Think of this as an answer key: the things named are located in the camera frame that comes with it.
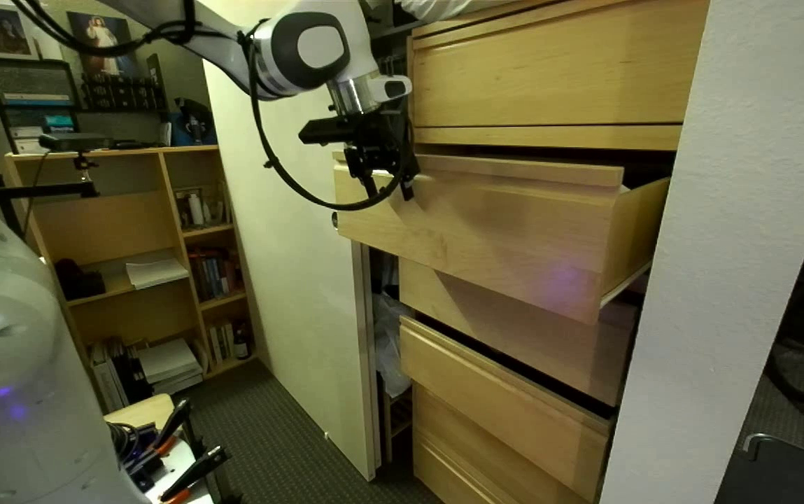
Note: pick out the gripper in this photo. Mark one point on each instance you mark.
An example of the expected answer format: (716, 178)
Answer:
(386, 133)

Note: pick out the wide open wooden drawer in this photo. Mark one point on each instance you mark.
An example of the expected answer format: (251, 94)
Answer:
(499, 231)

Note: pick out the white door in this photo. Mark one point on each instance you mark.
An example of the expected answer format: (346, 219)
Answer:
(297, 280)

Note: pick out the clear plastic bag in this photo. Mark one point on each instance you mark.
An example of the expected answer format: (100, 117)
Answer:
(391, 343)

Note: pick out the wooden chest of drawers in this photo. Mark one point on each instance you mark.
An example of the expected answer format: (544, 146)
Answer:
(548, 84)

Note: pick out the white bottle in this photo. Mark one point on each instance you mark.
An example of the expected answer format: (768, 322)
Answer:
(196, 210)

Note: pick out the row of books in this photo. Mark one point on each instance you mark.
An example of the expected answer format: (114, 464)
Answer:
(214, 274)

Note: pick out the dark bottle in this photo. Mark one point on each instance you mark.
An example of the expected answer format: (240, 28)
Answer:
(241, 344)

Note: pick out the stack of white papers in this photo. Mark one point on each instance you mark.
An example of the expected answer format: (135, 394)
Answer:
(157, 273)

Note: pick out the wooden bookshelf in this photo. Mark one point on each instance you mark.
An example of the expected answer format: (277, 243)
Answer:
(129, 224)

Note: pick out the heap of books and papers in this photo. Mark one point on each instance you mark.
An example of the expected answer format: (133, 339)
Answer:
(157, 367)

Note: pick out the religious figure picture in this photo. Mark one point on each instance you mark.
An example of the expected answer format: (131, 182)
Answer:
(102, 42)

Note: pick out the black bag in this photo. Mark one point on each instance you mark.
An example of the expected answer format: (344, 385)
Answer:
(80, 280)

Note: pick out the black and orange clamp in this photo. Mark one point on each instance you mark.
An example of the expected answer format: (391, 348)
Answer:
(164, 434)
(195, 472)

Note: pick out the framed portrait picture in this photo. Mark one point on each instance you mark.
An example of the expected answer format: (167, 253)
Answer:
(4, 31)

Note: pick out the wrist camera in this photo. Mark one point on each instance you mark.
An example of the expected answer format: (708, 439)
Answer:
(325, 130)

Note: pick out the camera on mount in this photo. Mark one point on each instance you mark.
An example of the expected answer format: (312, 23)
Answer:
(73, 142)

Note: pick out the black wall rack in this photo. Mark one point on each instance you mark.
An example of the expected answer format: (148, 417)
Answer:
(31, 84)

